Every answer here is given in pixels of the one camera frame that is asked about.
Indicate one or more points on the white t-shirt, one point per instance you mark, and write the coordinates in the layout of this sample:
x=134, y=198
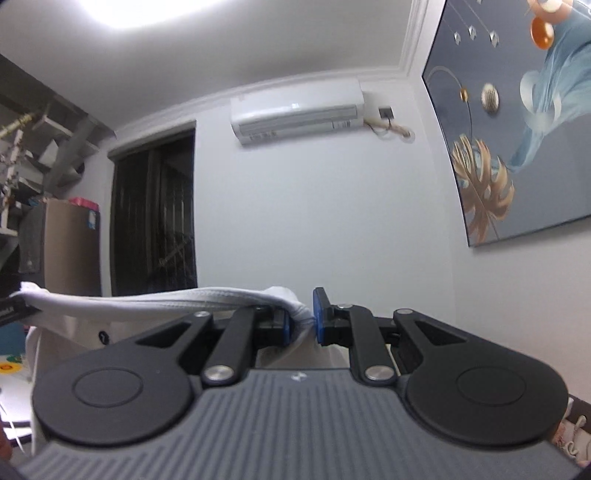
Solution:
x=66, y=326

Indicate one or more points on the wall shelf with items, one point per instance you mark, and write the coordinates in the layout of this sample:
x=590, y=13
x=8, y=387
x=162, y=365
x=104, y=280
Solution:
x=45, y=141

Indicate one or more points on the white air conditioner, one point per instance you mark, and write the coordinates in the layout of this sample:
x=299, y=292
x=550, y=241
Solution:
x=297, y=110

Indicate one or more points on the dark window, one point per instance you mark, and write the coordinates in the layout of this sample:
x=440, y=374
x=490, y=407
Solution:
x=151, y=232

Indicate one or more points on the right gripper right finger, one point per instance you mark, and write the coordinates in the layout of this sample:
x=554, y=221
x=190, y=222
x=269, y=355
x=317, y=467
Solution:
x=370, y=340

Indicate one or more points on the cardboard box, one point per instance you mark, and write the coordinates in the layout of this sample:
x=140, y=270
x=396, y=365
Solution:
x=71, y=249

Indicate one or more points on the wall picture with leaves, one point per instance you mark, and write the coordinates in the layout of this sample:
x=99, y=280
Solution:
x=509, y=82

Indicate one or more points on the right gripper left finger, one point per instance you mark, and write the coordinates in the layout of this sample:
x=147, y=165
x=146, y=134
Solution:
x=247, y=331

